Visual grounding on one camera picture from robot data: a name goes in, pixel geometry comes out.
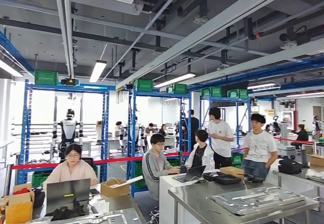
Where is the red barrier tape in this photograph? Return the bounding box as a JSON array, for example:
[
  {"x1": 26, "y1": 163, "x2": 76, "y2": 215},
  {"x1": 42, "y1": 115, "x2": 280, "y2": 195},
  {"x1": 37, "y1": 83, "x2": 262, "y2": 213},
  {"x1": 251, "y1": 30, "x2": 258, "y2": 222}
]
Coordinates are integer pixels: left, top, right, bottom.
[
  {"x1": 11, "y1": 147, "x2": 246, "y2": 170},
  {"x1": 273, "y1": 136, "x2": 315, "y2": 147}
]

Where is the dark humanoid robot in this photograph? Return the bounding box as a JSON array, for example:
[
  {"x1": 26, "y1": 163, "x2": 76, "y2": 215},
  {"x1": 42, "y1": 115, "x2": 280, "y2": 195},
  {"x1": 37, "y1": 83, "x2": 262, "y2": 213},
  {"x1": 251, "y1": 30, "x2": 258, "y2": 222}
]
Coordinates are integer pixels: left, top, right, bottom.
[{"x1": 174, "y1": 120, "x2": 188, "y2": 150}]

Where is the stainless steel workbench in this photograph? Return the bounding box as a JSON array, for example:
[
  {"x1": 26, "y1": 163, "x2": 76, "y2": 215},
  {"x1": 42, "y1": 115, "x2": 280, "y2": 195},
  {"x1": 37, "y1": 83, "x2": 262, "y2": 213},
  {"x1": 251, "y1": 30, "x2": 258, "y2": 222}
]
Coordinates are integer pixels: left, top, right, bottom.
[{"x1": 168, "y1": 180, "x2": 320, "y2": 224}]

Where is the flat closed cardboard box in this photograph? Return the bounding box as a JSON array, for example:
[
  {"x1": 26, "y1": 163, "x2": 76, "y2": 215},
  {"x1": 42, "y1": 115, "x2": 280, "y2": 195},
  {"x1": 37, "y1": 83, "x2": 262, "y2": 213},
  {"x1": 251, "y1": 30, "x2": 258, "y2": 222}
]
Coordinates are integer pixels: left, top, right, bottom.
[{"x1": 219, "y1": 166, "x2": 245, "y2": 178}]

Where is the dark grey laptop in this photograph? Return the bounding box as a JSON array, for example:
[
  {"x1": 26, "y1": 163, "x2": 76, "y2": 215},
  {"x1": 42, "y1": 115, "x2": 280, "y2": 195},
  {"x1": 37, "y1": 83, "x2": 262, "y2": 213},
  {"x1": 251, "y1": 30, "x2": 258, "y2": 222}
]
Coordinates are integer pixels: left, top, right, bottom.
[
  {"x1": 172, "y1": 165, "x2": 207, "y2": 184},
  {"x1": 45, "y1": 177, "x2": 91, "y2": 215}
]

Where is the silver stamped metal plate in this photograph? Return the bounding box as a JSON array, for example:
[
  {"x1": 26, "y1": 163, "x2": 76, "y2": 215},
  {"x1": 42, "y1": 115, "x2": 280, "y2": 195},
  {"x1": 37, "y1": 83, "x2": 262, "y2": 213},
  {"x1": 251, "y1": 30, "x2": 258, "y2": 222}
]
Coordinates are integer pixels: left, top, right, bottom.
[{"x1": 209, "y1": 186, "x2": 307, "y2": 216}]

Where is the grey ceiling rail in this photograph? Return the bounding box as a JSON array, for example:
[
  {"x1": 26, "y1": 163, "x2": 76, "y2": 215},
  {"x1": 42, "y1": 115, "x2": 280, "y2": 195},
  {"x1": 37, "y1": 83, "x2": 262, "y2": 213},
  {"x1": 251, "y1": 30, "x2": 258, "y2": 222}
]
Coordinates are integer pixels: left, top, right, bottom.
[
  {"x1": 115, "y1": 0, "x2": 308, "y2": 91},
  {"x1": 181, "y1": 37, "x2": 324, "y2": 86},
  {"x1": 52, "y1": 0, "x2": 75, "y2": 80}
]

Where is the yellow cardboard box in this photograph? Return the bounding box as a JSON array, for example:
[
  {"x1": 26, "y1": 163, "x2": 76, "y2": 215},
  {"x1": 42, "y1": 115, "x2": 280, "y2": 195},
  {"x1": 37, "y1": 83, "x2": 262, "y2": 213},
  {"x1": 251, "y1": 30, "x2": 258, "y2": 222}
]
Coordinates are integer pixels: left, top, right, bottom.
[{"x1": 5, "y1": 182, "x2": 35, "y2": 224}]

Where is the small open cardboard box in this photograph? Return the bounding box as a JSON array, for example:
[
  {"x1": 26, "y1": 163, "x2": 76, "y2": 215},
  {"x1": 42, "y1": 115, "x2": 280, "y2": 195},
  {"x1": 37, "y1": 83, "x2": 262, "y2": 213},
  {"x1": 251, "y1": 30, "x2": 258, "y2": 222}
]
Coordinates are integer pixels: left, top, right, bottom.
[{"x1": 100, "y1": 177, "x2": 131, "y2": 198}]

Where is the silver stanchion post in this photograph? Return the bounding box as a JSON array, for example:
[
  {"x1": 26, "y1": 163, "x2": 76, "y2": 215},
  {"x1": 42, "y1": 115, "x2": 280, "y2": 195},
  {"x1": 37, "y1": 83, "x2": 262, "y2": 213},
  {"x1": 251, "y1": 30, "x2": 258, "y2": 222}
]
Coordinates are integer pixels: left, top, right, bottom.
[{"x1": 3, "y1": 164, "x2": 14, "y2": 197}]

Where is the red cloth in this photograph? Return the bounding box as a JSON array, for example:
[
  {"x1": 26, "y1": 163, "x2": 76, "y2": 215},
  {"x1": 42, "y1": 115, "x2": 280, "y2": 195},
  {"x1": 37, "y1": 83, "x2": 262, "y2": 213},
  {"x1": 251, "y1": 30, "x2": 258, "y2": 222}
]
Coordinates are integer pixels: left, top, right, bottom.
[{"x1": 12, "y1": 187, "x2": 31, "y2": 196}]

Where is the white black humanoid robot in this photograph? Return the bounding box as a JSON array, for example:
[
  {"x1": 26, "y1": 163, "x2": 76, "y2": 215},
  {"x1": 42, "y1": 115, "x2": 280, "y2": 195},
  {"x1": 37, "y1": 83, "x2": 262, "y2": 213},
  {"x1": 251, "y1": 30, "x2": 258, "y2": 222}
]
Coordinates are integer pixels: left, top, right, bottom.
[
  {"x1": 118, "y1": 114, "x2": 145, "y2": 153},
  {"x1": 270, "y1": 115, "x2": 282, "y2": 137},
  {"x1": 51, "y1": 108, "x2": 85, "y2": 160}
]

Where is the black bag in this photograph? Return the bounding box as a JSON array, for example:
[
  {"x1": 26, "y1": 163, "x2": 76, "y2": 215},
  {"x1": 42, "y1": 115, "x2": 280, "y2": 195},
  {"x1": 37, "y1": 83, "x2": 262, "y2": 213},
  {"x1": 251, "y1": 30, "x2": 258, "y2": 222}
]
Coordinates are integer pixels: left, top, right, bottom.
[
  {"x1": 277, "y1": 157, "x2": 304, "y2": 175},
  {"x1": 31, "y1": 186, "x2": 46, "y2": 209}
]

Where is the black tangled gear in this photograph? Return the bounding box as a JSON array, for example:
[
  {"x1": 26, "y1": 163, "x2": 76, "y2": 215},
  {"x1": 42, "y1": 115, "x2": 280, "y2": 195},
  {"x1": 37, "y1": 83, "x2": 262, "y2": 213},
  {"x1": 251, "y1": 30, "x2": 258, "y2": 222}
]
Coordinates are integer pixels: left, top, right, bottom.
[{"x1": 45, "y1": 198, "x2": 87, "y2": 222}]

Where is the grey top table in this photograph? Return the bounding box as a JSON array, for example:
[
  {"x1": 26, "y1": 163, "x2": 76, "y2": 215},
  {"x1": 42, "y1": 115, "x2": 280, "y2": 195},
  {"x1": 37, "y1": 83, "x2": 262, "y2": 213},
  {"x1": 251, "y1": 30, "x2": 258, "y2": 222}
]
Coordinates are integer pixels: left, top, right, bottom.
[{"x1": 0, "y1": 182, "x2": 148, "y2": 224}]

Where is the small brown cardboard box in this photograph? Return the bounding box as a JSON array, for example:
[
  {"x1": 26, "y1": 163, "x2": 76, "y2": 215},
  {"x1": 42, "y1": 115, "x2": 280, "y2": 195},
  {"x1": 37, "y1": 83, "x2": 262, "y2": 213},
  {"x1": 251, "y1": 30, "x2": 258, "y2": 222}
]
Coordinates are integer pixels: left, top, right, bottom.
[{"x1": 0, "y1": 197, "x2": 8, "y2": 217}]

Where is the steel table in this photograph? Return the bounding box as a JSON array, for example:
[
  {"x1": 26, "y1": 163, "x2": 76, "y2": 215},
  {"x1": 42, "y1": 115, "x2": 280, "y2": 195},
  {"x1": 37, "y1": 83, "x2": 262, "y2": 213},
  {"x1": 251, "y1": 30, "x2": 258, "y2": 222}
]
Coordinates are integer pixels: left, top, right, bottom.
[{"x1": 271, "y1": 164, "x2": 324, "y2": 213}]

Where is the long white sheet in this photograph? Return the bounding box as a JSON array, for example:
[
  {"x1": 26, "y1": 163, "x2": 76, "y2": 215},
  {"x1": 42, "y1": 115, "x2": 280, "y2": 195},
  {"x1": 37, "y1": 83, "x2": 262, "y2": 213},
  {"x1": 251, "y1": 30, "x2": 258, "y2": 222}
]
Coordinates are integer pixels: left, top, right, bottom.
[{"x1": 110, "y1": 175, "x2": 144, "y2": 189}]

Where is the ceiling light fixture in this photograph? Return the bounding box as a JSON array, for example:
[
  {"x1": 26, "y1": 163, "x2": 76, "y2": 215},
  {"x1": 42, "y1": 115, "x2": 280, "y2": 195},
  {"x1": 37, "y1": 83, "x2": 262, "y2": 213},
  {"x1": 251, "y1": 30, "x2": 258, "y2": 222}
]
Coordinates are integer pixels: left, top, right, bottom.
[
  {"x1": 247, "y1": 82, "x2": 277, "y2": 91},
  {"x1": 0, "y1": 59, "x2": 23, "y2": 78},
  {"x1": 153, "y1": 72, "x2": 196, "y2": 89},
  {"x1": 88, "y1": 60, "x2": 108, "y2": 84}
]

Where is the black yellow rail trolley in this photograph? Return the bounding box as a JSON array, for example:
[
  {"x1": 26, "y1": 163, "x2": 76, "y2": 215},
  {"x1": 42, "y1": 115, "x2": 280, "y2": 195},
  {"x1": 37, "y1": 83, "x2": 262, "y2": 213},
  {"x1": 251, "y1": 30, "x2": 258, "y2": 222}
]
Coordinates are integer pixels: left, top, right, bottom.
[{"x1": 60, "y1": 77, "x2": 80, "y2": 87}]

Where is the black plastic tray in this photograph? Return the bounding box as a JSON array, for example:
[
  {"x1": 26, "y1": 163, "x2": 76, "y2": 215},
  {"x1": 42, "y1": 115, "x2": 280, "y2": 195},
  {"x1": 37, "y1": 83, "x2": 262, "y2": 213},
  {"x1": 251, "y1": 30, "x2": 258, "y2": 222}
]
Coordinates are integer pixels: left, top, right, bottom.
[
  {"x1": 203, "y1": 171, "x2": 221, "y2": 183},
  {"x1": 214, "y1": 174, "x2": 242, "y2": 186}
]

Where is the white table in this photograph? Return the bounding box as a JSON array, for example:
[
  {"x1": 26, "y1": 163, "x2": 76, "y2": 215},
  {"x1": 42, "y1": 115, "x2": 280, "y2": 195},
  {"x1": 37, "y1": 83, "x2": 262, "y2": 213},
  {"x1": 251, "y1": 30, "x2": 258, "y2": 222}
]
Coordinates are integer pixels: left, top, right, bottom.
[{"x1": 159, "y1": 173, "x2": 211, "y2": 224}]

